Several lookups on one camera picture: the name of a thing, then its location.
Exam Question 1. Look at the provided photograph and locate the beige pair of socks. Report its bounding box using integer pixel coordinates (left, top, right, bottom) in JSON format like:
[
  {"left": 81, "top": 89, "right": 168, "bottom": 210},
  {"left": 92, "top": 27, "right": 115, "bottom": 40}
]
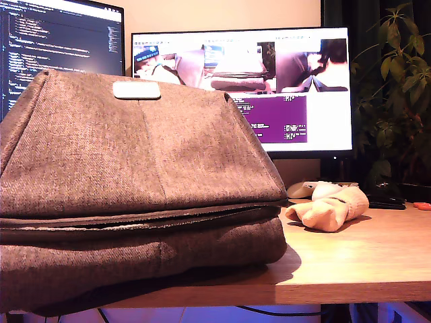
[{"left": 285, "top": 186, "right": 370, "bottom": 233}]

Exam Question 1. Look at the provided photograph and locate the black wallet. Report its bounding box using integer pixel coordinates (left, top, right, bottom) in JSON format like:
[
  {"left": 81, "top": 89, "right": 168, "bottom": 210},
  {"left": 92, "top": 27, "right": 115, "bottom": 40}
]
[{"left": 366, "top": 193, "right": 407, "bottom": 211}]

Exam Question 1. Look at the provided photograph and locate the white oval mouse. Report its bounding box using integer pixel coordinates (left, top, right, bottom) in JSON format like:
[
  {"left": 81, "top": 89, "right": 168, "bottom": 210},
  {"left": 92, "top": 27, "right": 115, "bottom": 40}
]
[{"left": 286, "top": 180, "right": 316, "bottom": 200}]

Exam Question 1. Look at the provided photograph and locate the monitor with white screen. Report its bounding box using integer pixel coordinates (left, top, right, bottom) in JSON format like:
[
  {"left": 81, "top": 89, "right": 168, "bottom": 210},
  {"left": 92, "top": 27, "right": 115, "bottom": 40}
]
[{"left": 130, "top": 26, "right": 354, "bottom": 182}]

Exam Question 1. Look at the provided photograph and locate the green leafy houseplant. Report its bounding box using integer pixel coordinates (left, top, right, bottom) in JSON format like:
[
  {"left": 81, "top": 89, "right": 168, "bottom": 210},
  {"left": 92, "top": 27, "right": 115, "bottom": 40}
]
[{"left": 350, "top": 1, "right": 431, "bottom": 189}]

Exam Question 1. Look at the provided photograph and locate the grey fabric backpack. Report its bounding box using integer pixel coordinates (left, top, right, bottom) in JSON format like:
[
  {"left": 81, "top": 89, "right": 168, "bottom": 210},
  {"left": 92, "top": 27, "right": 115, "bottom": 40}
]
[{"left": 0, "top": 69, "right": 290, "bottom": 319}]

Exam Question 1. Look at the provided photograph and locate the dark table leg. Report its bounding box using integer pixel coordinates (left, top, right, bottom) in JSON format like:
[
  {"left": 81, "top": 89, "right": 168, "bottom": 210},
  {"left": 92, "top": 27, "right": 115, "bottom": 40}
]
[{"left": 321, "top": 303, "right": 352, "bottom": 323}]

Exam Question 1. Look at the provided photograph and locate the thick black cable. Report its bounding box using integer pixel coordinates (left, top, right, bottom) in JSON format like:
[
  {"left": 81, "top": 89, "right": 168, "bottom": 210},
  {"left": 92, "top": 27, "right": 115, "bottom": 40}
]
[{"left": 235, "top": 304, "right": 324, "bottom": 318}]

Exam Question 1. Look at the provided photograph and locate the monitor with dark code screen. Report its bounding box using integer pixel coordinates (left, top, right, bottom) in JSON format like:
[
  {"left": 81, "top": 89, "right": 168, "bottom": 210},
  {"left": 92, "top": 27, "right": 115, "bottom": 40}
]
[{"left": 0, "top": 0, "right": 126, "bottom": 122}]

